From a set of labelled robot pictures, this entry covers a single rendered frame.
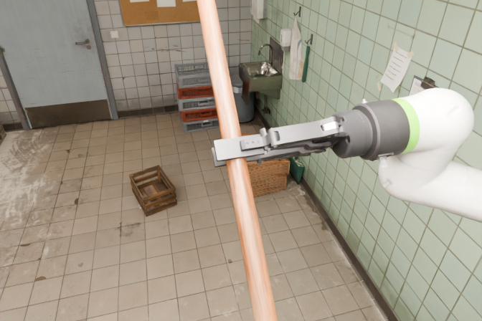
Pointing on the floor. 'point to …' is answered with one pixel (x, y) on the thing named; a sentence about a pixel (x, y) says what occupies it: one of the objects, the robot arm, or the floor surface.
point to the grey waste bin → (246, 112)
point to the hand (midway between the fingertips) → (236, 150)
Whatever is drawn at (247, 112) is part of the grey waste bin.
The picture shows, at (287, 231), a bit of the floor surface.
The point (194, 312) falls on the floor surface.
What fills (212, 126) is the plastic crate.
